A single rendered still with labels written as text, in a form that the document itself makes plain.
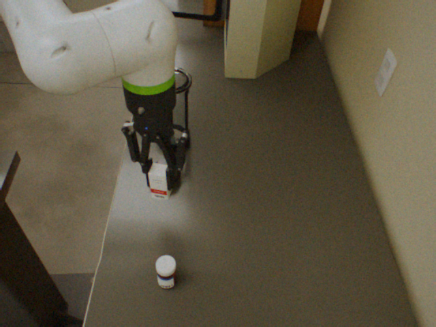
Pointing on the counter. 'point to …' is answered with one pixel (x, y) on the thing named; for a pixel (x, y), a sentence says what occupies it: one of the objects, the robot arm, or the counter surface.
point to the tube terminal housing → (259, 36)
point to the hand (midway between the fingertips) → (159, 174)
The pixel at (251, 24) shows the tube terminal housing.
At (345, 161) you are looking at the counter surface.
